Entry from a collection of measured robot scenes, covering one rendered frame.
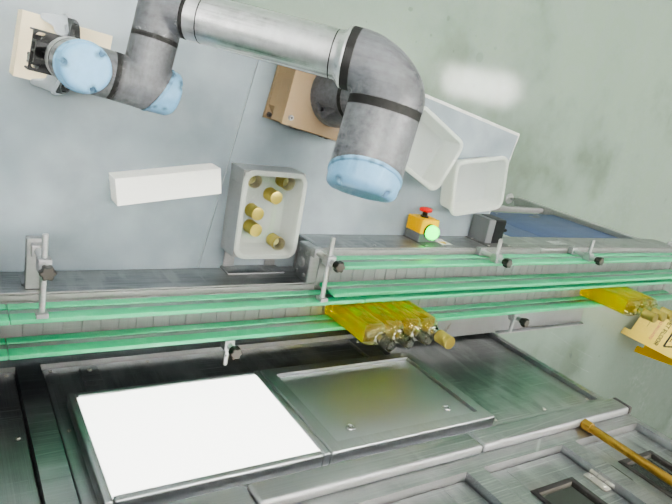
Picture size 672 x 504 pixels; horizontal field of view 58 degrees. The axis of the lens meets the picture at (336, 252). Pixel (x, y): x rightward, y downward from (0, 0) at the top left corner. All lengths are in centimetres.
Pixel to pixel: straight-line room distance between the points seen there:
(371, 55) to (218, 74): 63
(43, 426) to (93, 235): 43
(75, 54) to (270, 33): 28
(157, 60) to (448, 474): 96
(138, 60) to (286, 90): 52
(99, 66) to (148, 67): 8
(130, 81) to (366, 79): 37
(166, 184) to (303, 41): 59
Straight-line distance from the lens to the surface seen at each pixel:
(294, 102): 146
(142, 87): 103
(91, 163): 144
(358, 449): 130
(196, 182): 144
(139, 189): 141
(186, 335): 142
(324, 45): 95
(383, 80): 91
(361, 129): 91
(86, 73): 100
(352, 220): 175
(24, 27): 131
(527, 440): 156
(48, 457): 125
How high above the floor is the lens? 213
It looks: 52 degrees down
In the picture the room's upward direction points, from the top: 122 degrees clockwise
